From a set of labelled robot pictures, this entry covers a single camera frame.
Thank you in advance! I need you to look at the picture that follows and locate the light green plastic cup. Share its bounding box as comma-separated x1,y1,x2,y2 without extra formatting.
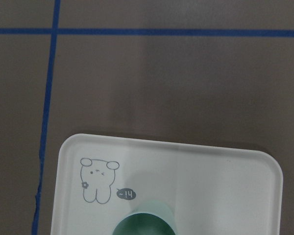
112,200,178,235

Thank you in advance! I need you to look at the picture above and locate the cream rabbit print tray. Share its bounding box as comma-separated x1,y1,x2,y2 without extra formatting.
51,134,283,235

